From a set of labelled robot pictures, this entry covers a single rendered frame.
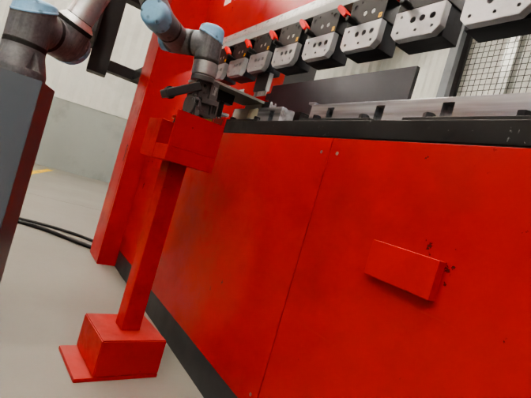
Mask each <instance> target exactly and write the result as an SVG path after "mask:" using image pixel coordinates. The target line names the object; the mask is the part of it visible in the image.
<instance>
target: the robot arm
mask: <svg viewBox="0 0 531 398"><path fill-rule="evenodd" d="M109 2H110V0H73V1H72V2H71V3H70V5H69V7H68V8H67V9H64V10H58V8H57V7H55V6H53V5H52V4H50V3H48V2H45V1H42V0H13V1H12V3H11V5H10V6H9V13H8V16H7V19H6V24H5V27H4V30H3V33H2V38H1V41H0V68H3V69H7V70H9V71H12V72H14V73H19V74H22V75H25V76H27V77H31V78H34V79H37V80H39V81H42V82H43V83H46V80H47V75H46V63H45V58H46V55H47V54H49V55H50V56H51V57H53V58H55V59H56V60H58V61H60V62H64V63H65V64H68V65H76V64H79V63H82V62H83V61H84V60H85V59H86V58H87V57H88V56H89V54H90V52H91V48H90V47H91V43H90V41H89V40H90V39H91V38H92V36H93V34H92V26H93V25H94V24H95V23H96V21H97V20H98V18H99V17H100V15H101V13H102V12H103V11H104V9H105V8H106V7H107V5H108V3H109ZM139 2H140V4H141V19H142V20H143V22H144V23H145V25H146V26H147V28H148V29H149V30H151V31H152V32H154V33H155V34H156V35H157V40H158V44H159V45H160V49H161V50H163V51H168V52H170V53H177V54H186V55H191V56H194V63H193V67H192V71H191V73H192V74H191V80H192V81H196V82H194V83H190V84H183V85H180V86H175V87H172V86H167V87H165V88H164V89H161V90H160V94H161V97H162V98H168V99H173V98H174V97H175V96H178V95H182V94H186V93H187V96H186V98H185V100H184V103H183V111H186V112H188V113H191V114H193V115H196V116H198V117H200V118H208V119H213V118H216V116H217V108H218V104H219V102H217V95H218V91H219V87H220V83H218V82H215V79H216V77H217V70H218V65H219V61H220V54H221V50H222V47H223V40H224V30H223V29H222V28H221V27H220V26H218V25H216V24H212V23H202V24H201V27H200V28H199V30H193V29H188V28H184V27H183V26H182V24H181V23H180V22H179V20H178V19H177V18H176V17H175V15H174V14H173V12H172V11H171V7H170V5H169V2H168V0H139ZM216 107H217V108H216ZM215 108H216V112H215V114H214V111H215Z"/></svg>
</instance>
